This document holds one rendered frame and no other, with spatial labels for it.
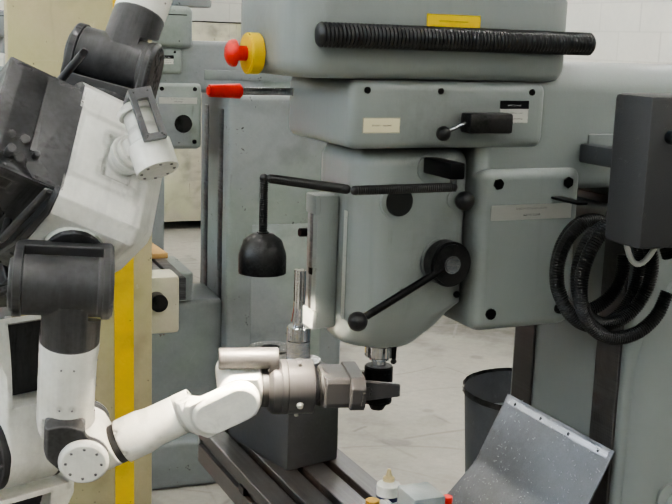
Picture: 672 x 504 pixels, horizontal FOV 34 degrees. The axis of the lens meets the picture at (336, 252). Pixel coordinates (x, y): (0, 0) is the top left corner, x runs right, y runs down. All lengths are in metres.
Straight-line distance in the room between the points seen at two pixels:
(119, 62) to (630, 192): 0.86
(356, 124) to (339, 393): 0.45
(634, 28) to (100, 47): 6.22
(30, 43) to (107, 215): 1.63
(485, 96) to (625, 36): 6.26
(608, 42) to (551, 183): 6.31
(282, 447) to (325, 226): 0.60
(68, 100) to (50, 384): 0.44
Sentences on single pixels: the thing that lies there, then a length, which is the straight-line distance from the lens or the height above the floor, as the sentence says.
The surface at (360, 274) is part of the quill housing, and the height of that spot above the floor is 1.44.
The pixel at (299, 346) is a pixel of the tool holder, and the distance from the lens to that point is 2.12.
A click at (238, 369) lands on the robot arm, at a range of 1.76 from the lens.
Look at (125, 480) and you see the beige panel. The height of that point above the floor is 0.38.
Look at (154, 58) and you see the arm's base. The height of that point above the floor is 1.74.
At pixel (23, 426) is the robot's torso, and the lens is 2.09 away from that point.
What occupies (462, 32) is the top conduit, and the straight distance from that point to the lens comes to 1.59.
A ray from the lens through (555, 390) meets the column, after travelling 2.03.
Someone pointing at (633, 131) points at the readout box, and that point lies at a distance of 1.55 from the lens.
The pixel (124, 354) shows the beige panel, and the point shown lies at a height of 0.80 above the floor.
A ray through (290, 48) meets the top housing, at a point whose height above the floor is 1.77.
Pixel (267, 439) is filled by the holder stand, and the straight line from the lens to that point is 2.18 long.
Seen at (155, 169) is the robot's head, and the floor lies 1.58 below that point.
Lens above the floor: 1.78
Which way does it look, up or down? 11 degrees down
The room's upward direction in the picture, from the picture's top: 2 degrees clockwise
